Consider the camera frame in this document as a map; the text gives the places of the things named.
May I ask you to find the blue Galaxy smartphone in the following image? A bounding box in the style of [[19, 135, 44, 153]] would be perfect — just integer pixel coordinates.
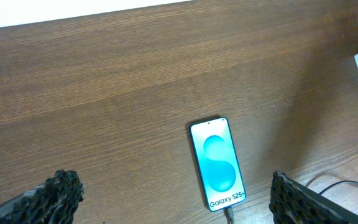
[[189, 117, 247, 212]]

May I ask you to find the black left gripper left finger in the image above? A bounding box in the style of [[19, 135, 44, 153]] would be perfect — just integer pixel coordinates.
[[0, 170, 85, 224]]

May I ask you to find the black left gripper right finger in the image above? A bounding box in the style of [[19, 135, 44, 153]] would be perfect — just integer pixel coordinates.
[[269, 171, 358, 224]]

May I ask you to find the black USB charging cable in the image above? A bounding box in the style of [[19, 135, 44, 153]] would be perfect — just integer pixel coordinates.
[[225, 180, 358, 224]]

